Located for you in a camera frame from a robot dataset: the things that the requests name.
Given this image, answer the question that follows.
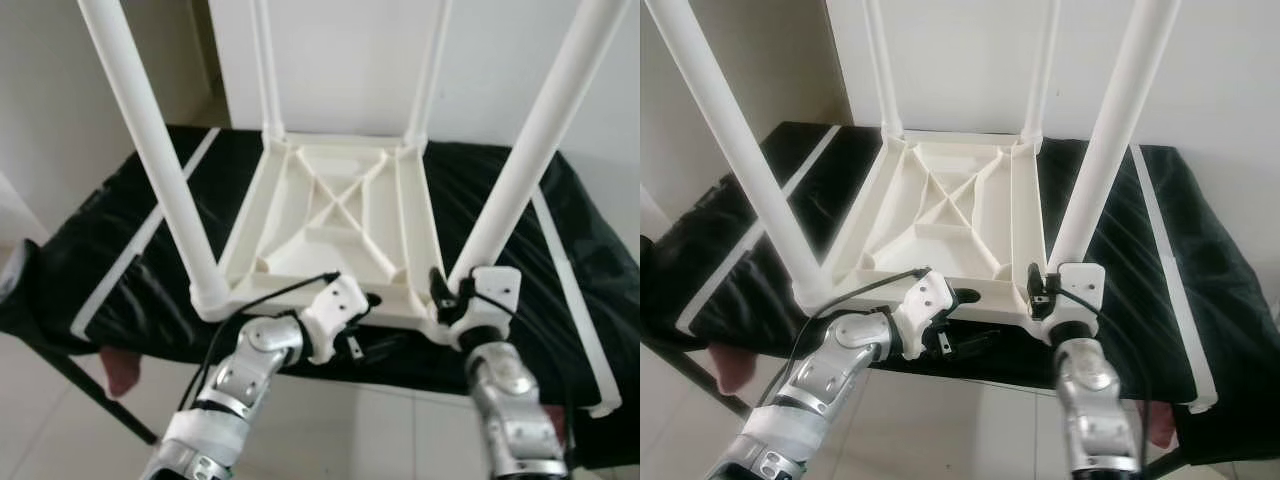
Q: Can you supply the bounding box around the white plastic table top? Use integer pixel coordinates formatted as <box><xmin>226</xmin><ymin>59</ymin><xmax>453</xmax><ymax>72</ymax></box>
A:
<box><xmin>792</xmin><ymin>128</ymin><xmax>1063</xmax><ymax>336</ymax></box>
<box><xmin>190</xmin><ymin>130</ymin><xmax>471</xmax><ymax>346</ymax></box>

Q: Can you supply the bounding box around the pink soft object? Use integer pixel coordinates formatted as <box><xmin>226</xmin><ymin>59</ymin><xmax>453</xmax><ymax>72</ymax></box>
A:
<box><xmin>710</xmin><ymin>345</ymin><xmax>757</xmax><ymax>397</ymax></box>
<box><xmin>545</xmin><ymin>400</ymin><xmax>573</xmax><ymax>451</ymax></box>
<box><xmin>100</xmin><ymin>345</ymin><xmax>142</xmax><ymax>397</ymax></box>
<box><xmin>1145</xmin><ymin>400</ymin><xmax>1179</xmax><ymax>450</ymax></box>

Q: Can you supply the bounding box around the black table cloth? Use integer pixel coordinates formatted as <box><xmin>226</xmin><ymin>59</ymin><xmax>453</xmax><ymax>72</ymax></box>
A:
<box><xmin>645</xmin><ymin>120</ymin><xmax>1280</xmax><ymax>466</ymax></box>
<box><xmin>0</xmin><ymin>125</ymin><xmax>641</xmax><ymax>471</ymax></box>

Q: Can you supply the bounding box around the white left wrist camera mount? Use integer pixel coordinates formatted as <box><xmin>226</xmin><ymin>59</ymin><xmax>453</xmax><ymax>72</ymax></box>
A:
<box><xmin>890</xmin><ymin>270</ymin><xmax>961</xmax><ymax>359</ymax></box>
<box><xmin>300</xmin><ymin>275</ymin><xmax>371</xmax><ymax>363</ymax></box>

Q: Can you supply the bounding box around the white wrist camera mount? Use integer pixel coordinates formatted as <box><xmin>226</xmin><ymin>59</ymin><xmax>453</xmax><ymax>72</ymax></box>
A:
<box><xmin>300</xmin><ymin>275</ymin><xmax>371</xmax><ymax>363</ymax></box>
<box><xmin>890</xmin><ymin>270</ymin><xmax>961</xmax><ymax>359</ymax></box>
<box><xmin>1040</xmin><ymin>262</ymin><xmax>1106</xmax><ymax>336</ymax></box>
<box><xmin>445</xmin><ymin>265</ymin><xmax>521</xmax><ymax>336</ymax></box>

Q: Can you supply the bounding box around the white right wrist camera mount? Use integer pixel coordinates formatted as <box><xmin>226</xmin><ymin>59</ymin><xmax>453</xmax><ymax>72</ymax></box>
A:
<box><xmin>1040</xmin><ymin>262</ymin><xmax>1106</xmax><ymax>336</ymax></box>
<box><xmin>445</xmin><ymin>265</ymin><xmax>521</xmax><ymax>336</ymax></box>

